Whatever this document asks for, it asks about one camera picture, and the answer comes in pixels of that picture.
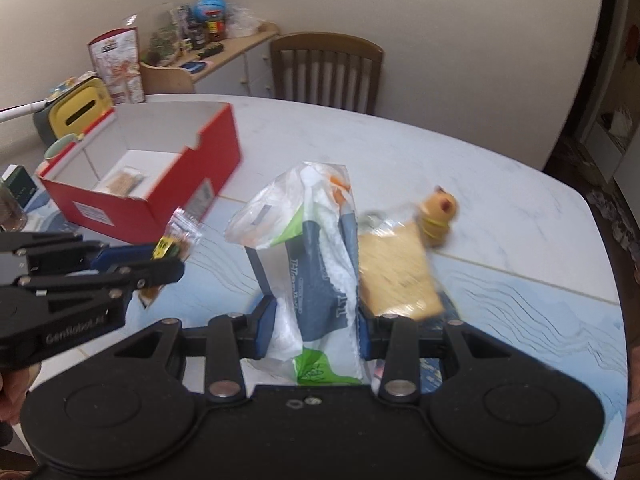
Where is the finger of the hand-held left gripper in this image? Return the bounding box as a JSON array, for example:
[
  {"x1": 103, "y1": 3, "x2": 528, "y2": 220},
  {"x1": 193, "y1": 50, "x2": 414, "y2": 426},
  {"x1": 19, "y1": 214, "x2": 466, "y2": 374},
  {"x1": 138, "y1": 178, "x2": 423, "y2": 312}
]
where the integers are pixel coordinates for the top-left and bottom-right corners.
[
  {"x1": 0, "y1": 258, "x2": 186, "y2": 312},
  {"x1": 0, "y1": 232, "x2": 168, "y2": 274}
]

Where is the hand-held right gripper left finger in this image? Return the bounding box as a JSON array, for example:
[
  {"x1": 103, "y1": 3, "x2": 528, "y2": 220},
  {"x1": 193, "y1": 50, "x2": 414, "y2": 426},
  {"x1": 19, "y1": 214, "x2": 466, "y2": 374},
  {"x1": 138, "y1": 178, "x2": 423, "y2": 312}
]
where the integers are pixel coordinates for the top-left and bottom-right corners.
[{"x1": 115, "y1": 296, "x2": 277, "y2": 403}]

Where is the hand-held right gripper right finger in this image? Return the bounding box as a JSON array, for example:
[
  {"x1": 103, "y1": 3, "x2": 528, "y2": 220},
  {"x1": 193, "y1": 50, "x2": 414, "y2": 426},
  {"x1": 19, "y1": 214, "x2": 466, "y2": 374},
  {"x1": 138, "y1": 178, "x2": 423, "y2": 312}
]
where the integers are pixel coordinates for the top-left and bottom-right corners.
[{"x1": 356, "y1": 306, "x2": 506, "y2": 404}]

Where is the clear small snack packet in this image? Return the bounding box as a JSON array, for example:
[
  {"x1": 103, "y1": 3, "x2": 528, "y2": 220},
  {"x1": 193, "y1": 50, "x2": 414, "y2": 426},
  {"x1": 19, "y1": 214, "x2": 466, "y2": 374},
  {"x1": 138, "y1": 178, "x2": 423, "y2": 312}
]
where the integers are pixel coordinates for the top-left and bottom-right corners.
[{"x1": 139, "y1": 207, "x2": 207, "y2": 308}]

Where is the plastic bag of tissue paper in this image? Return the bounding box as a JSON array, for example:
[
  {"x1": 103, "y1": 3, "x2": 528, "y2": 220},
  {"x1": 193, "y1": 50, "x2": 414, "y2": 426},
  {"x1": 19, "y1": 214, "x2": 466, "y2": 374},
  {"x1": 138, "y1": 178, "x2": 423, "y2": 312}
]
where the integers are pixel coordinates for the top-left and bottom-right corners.
[{"x1": 224, "y1": 161, "x2": 372, "y2": 386}]

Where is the red cardboard box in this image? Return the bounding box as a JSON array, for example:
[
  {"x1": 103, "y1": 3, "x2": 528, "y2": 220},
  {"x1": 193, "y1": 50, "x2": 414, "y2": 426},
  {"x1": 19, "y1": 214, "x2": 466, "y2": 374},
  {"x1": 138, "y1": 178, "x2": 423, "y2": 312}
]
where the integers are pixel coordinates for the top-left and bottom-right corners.
[{"x1": 36, "y1": 101, "x2": 243, "y2": 247}]

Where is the person's left hand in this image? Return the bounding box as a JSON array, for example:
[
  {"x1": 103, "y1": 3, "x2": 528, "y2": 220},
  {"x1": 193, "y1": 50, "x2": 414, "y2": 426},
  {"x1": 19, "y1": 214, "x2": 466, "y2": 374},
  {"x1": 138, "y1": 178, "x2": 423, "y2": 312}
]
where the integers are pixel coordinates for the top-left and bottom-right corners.
[{"x1": 0, "y1": 362, "x2": 41, "y2": 423}]

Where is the yellow flat packet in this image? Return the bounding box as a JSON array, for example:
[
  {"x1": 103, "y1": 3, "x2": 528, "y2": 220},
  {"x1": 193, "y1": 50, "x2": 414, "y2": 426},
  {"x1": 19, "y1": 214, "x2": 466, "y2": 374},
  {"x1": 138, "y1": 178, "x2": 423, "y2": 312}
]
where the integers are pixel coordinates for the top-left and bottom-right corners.
[{"x1": 356, "y1": 212, "x2": 445, "y2": 320}]

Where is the small cracker packet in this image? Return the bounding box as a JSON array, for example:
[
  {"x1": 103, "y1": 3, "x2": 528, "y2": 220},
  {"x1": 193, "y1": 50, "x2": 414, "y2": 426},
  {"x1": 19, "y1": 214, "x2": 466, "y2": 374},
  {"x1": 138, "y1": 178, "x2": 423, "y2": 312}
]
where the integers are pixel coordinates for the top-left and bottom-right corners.
[{"x1": 95, "y1": 165, "x2": 146, "y2": 196}]

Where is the glass jar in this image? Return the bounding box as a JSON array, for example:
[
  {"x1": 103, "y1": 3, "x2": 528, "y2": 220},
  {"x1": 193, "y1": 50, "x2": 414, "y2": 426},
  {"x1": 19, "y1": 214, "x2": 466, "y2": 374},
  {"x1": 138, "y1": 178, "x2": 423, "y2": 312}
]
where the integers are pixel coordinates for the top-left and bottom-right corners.
[{"x1": 0, "y1": 185, "x2": 28, "y2": 233}]

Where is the dark green small box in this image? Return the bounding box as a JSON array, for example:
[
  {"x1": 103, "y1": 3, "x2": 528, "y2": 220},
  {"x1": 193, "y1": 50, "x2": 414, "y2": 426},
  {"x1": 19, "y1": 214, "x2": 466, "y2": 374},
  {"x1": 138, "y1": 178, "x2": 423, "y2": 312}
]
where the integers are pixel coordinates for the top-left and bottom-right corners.
[{"x1": 1, "y1": 164, "x2": 40, "y2": 206}]

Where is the green mug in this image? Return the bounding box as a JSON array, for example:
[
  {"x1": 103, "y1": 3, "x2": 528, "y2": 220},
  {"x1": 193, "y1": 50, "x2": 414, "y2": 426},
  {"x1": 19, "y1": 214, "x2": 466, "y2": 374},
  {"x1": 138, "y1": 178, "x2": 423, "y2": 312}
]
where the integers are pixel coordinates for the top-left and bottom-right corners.
[{"x1": 42, "y1": 132, "x2": 81, "y2": 166}]

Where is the yellow bear figurine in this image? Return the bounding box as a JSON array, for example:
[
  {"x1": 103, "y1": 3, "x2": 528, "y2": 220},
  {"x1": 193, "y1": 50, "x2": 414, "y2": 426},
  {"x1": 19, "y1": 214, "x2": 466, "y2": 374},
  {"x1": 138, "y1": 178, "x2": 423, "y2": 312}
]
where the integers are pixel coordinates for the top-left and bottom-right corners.
[{"x1": 415, "y1": 185, "x2": 460, "y2": 249}]

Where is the yellow and grey tissue box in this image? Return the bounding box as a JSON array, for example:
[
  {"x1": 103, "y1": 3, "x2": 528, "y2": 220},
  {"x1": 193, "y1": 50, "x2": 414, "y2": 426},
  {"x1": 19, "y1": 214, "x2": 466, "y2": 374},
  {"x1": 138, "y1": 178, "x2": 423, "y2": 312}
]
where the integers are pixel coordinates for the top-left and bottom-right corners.
[{"x1": 32, "y1": 72, "x2": 118, "y2": 146}]

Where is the white stick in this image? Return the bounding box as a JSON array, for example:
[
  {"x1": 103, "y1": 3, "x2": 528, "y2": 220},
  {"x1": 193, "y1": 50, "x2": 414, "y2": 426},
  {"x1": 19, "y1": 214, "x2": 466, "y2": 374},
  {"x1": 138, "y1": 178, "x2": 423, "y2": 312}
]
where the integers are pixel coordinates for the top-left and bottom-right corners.
[{"x1": 0, "y1": 99, "x2": 51, "y2": 123}]

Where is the light wooden small chair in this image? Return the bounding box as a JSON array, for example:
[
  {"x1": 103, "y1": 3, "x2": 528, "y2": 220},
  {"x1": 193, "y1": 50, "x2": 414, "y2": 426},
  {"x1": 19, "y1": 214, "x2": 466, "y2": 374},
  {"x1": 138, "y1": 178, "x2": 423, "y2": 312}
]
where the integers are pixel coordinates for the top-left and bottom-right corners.
[{"x1": 139, "y1": 60, "x2": 196, "y2": 95}]

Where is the red patterned gift bag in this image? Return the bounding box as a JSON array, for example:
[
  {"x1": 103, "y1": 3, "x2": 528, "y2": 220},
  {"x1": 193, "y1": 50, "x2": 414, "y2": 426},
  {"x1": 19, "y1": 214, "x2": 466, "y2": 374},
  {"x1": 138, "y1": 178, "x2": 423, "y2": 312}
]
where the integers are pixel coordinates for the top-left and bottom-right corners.
[{"x1": 87, "y1": 27, "x2": 146, "y2": 106}]

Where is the small potted plant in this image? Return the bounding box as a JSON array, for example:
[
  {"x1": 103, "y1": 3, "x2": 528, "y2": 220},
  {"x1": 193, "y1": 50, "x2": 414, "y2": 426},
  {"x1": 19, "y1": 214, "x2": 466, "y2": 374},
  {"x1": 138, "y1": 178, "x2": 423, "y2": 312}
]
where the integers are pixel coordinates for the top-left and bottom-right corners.
[{"x1": 147, "y1": 10, "x2": 183, "y2": 66}]

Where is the white sideboard cabinet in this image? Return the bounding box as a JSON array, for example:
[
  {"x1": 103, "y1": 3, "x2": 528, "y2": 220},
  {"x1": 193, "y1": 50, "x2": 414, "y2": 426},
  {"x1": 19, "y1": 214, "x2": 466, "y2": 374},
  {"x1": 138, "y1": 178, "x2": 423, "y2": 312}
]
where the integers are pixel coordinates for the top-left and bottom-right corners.
[{"x1": 140, "y1": 22, "x2": 281, "y2": 101}]

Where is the printed picture card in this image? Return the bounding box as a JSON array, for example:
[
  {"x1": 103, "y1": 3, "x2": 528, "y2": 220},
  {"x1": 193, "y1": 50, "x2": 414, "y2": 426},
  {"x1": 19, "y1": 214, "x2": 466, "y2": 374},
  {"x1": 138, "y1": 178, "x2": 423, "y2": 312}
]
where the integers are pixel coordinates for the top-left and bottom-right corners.
[{"x1": 167, "y1": 5, "x2": 193, "y2": 31}]

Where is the brown wooden dining chair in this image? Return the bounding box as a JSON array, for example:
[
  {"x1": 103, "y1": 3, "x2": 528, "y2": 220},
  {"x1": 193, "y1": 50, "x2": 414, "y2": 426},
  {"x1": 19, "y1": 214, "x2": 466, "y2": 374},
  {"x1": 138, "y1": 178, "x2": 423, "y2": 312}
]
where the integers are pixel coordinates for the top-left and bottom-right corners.
[{"x1": 270, "y1": 32, "x2": 385, "y2": 116}]

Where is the crumpled clear plastic bag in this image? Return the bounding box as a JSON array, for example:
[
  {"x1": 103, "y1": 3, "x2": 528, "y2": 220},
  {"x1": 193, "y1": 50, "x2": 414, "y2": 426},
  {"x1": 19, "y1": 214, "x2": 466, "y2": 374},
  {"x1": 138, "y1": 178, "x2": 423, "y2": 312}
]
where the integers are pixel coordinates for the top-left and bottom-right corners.
[{"x1": 225, "y1": 5, "x2": 266, "y2": 38}]

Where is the blue globe toy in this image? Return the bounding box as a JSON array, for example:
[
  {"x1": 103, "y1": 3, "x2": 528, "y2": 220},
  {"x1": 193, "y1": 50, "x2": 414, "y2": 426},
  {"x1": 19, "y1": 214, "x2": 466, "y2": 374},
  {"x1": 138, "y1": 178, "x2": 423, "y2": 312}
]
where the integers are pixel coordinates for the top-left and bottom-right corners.
[{"x1": 192, "y1": 0, "x2": 228, "y2": 23}]

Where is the dark patterned rug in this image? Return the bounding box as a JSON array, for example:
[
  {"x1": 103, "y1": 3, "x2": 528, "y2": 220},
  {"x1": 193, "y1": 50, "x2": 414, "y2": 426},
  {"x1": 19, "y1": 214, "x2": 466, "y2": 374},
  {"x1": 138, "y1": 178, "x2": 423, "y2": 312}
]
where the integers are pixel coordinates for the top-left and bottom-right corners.
[{"x1": 587, "y1": 185, "x2": 640, "y2": 281}]

